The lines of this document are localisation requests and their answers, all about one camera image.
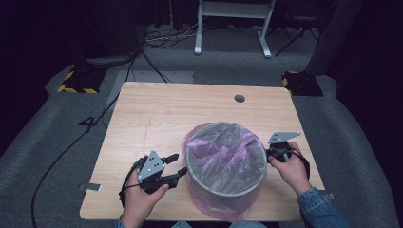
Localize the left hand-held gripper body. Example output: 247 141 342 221
132 149 179 195

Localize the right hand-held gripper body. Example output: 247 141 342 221
266 131 302 163

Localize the green plastic bin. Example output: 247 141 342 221
183 122 268 219

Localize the pink plastic bag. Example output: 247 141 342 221
182 122 269 222

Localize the person's right hand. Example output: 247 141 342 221
268 142 313 197

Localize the person's left hand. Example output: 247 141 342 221
121 172 170 228

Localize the black yellow striped base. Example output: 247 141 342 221
281 70 325 98
57 65 107 95

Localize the person's right leg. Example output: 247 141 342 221
229 221 268 228

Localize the black tripod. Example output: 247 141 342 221
274 25 321 58

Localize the grey fabric column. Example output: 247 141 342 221
305 0 365 76

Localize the white metal stand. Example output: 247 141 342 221
194 0 276 60

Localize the right hand-held gripper cable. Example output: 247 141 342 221
278 146 311 181

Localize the hand-held gripper cable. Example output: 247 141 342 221
118 156 148 208
278 146 311 181

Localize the left hand-held gripper cable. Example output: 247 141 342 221
118 156 148 208

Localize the long black floor cable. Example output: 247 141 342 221
30 47 142 228

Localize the short black floor cable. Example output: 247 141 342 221
141 48 173 84

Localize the bundle of floor cables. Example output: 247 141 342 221
144 22 203 50

